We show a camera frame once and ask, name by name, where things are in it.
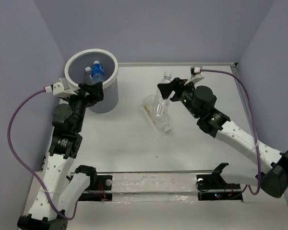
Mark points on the white cylindrical waste bin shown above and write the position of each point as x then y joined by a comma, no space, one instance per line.
75,74

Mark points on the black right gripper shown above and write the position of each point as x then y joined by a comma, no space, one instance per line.
166,89

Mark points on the large clear bottle cream label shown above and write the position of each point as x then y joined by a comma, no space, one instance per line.
148,103

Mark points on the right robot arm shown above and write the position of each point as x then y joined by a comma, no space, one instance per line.
200,102

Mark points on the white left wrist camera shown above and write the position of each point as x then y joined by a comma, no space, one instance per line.
60,89

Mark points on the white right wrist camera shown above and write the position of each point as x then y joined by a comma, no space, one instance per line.
196,76

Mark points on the blue label bottle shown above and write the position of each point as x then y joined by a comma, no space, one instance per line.
97,72

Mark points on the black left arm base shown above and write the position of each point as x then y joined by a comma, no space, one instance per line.
100,191

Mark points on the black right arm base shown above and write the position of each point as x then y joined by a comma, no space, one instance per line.
212,186

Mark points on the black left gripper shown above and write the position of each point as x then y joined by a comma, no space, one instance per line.
96,93

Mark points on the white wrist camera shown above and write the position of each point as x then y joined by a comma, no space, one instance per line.
60,89
196,76

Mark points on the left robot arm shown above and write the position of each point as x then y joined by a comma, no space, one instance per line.
57,198

